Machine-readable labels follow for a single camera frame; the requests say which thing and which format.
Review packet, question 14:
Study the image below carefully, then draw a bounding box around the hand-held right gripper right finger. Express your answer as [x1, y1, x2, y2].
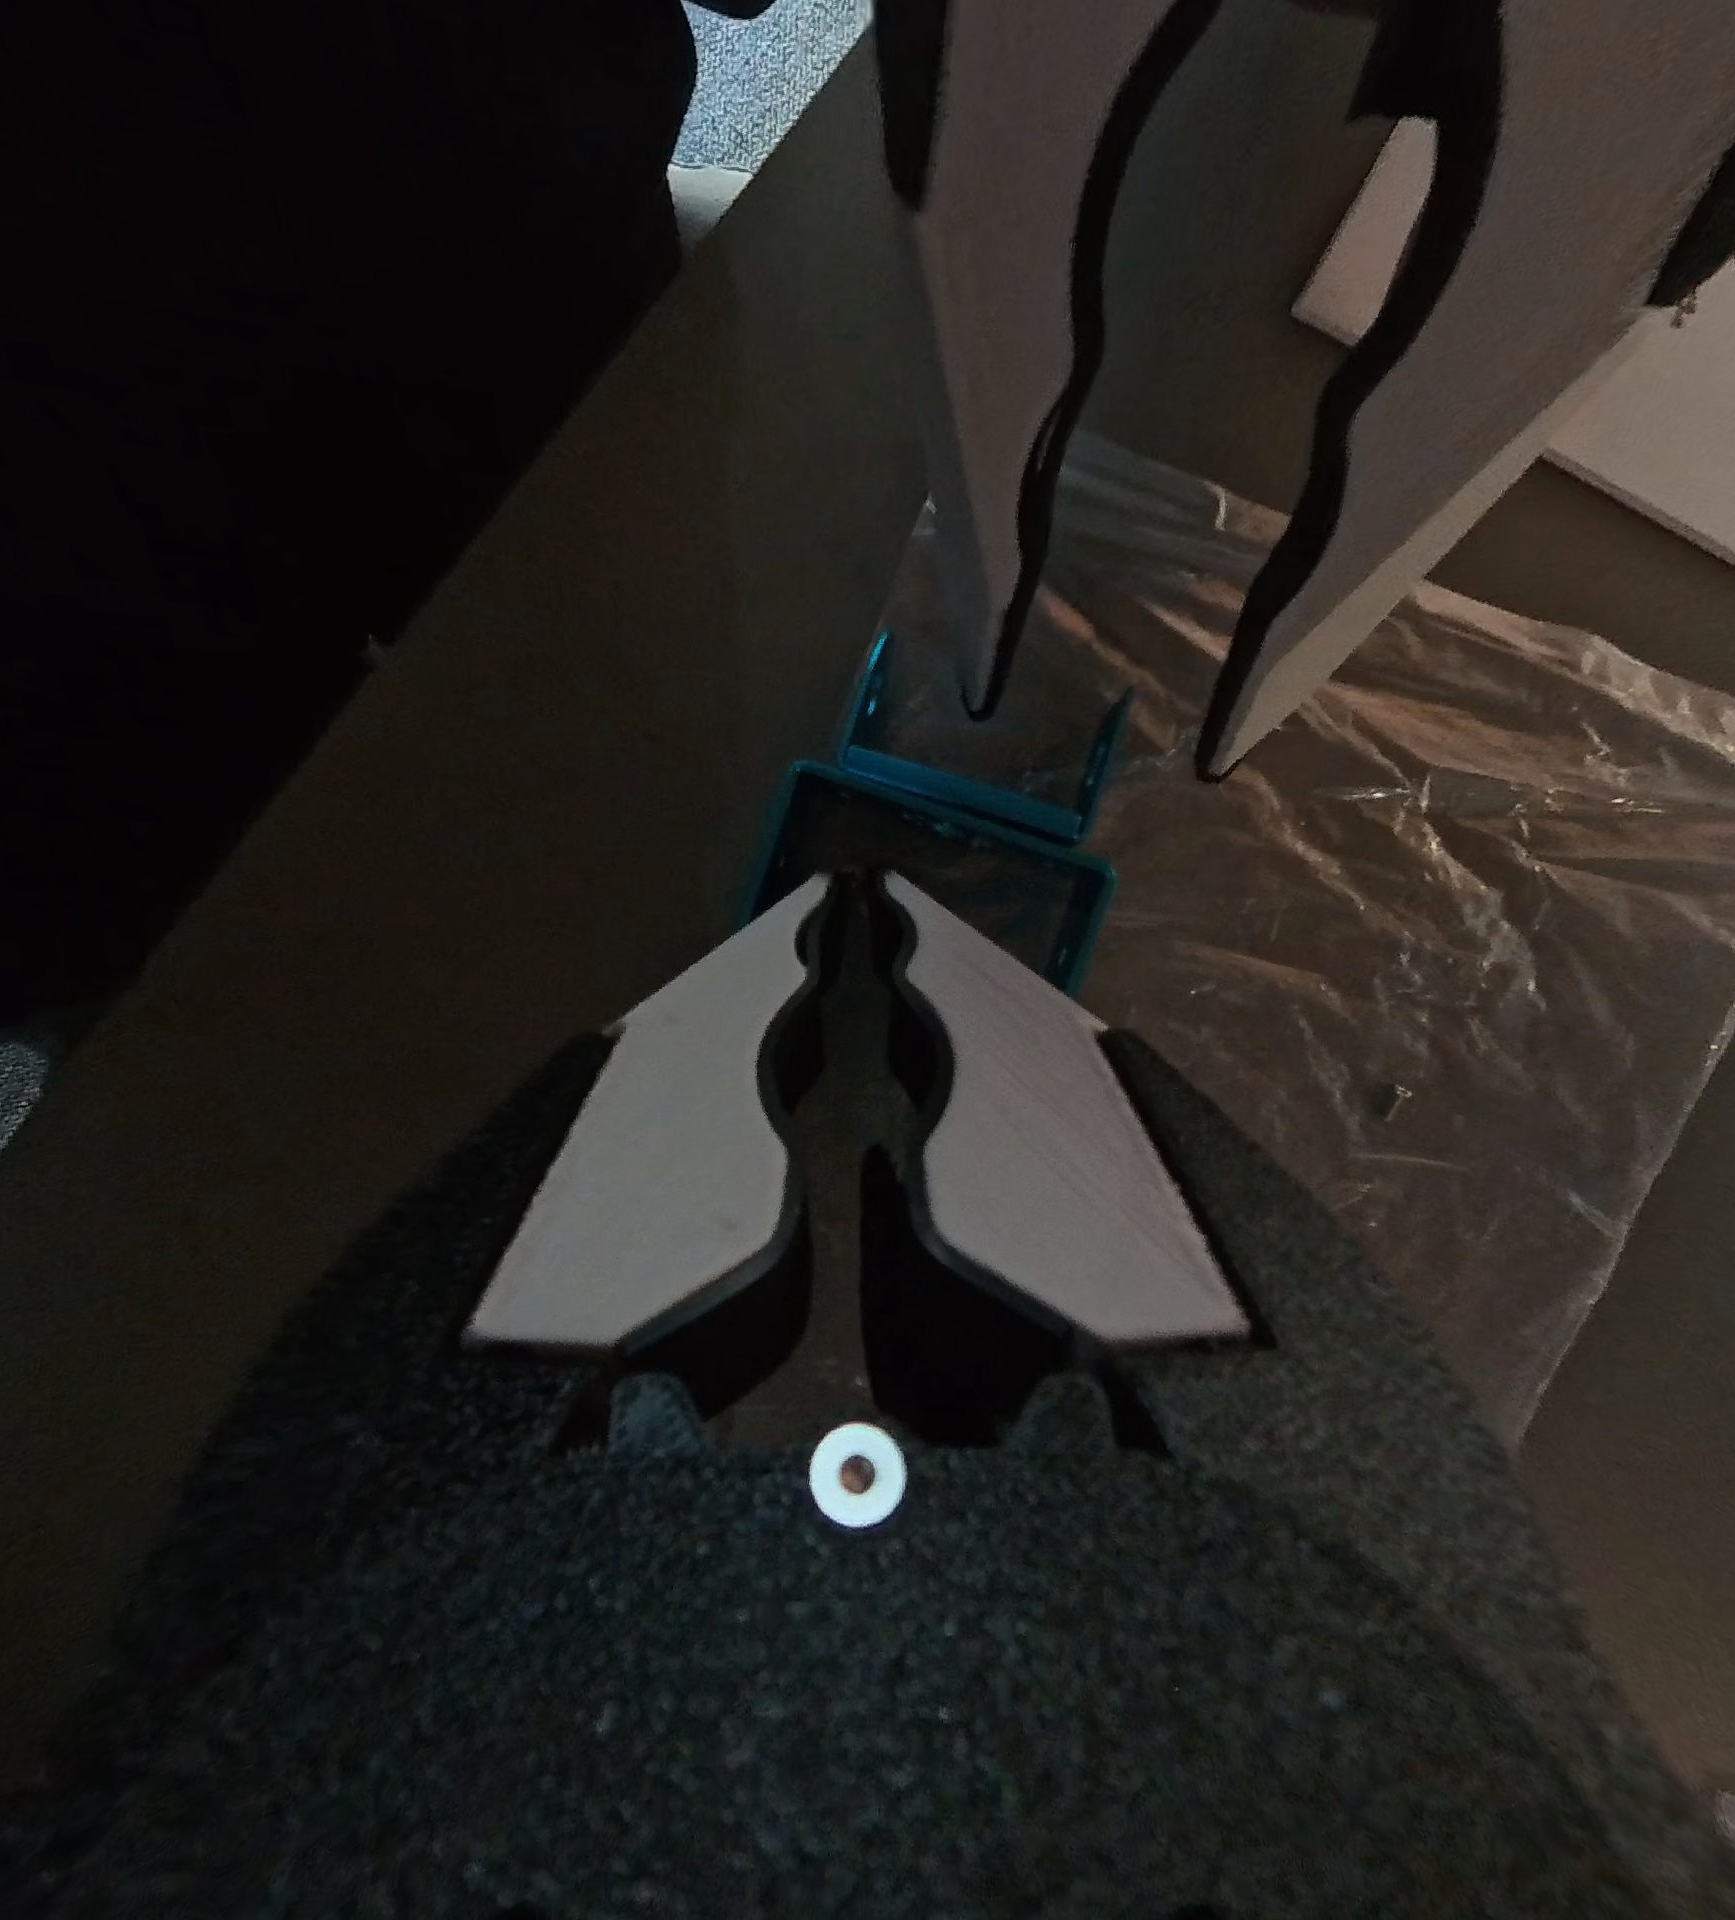
[880, 871, 1254, 1350]

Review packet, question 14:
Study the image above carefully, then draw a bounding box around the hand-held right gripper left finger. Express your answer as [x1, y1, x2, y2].
[466, 873, 840, 1352]

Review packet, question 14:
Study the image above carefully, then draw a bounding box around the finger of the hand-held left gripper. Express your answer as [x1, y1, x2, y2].
[912, 0, 1194, 725]
[1198, 0, 1735, 782]

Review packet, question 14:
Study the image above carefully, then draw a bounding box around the long-legged blue U bracket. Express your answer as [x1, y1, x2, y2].
[736, 761, 1118, 995]

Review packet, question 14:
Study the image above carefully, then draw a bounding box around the short-legged blue U bracket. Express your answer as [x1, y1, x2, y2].
[834, 629, 1142, 846]

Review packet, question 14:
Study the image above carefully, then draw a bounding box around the white instruction manual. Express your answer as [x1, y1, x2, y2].
[1294, 116, 1735, 632]

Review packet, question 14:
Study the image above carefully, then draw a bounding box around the clear plastic bag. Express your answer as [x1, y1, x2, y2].
[868, 449, 1735, 1449]

